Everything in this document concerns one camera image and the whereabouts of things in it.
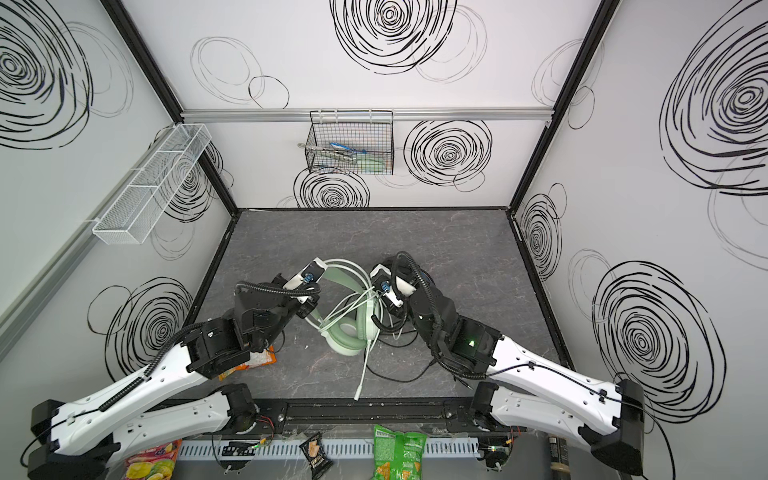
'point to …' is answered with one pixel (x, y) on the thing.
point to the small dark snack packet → (313, 449)
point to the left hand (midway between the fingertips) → (313, 269)
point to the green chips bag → (397, 455)
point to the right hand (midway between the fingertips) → (395, 269)
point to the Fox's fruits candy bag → (153, 463)
